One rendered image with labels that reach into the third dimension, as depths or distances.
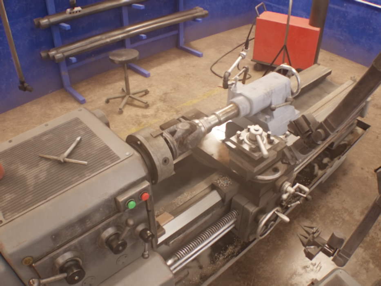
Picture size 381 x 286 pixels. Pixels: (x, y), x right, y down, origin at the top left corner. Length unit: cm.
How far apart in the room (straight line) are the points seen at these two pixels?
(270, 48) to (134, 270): 375
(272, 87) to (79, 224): 132
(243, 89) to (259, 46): 282
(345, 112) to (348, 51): 477
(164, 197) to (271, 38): 321
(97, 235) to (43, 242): 20
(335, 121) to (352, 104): 10
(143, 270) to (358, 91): 106
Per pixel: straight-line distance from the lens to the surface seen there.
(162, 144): 138
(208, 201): 161
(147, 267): 142
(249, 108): 180
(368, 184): 328
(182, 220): 154
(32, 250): 106
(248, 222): 172
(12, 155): 127
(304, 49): 449
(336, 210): 291
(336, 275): 221
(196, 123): 159
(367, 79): 100
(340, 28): 581
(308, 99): 277
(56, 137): 127
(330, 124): 112
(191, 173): 192
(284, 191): 167
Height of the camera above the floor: 206
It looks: 39 degrees down
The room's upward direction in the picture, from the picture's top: straight up
